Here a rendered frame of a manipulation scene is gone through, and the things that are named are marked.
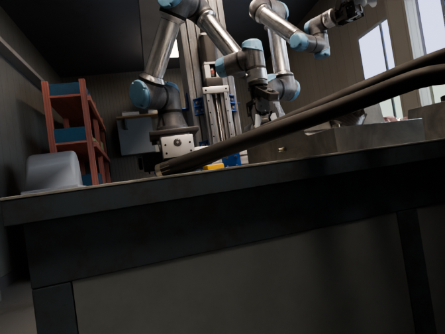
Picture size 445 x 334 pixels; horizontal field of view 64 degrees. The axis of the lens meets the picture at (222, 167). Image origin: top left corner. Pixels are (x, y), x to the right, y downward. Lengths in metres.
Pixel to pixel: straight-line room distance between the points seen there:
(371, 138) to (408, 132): 0.11
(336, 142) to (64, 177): 3.76
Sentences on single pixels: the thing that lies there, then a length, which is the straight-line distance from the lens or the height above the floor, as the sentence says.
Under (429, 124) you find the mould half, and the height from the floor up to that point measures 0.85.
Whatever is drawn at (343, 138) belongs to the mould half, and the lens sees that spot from 0.84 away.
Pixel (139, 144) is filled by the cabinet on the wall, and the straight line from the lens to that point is 7.79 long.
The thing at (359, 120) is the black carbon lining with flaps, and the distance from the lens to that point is 1.01.
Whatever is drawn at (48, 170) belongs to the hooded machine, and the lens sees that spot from 4.41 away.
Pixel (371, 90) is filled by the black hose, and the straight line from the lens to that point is 0.62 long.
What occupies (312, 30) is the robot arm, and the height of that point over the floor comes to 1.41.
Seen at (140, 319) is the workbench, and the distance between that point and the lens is 0.58.
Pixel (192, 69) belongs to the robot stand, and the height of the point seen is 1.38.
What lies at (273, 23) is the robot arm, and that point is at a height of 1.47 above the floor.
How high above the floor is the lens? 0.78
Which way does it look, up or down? 2 degrees up
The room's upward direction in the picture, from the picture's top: 8 degrees counter-clockwise
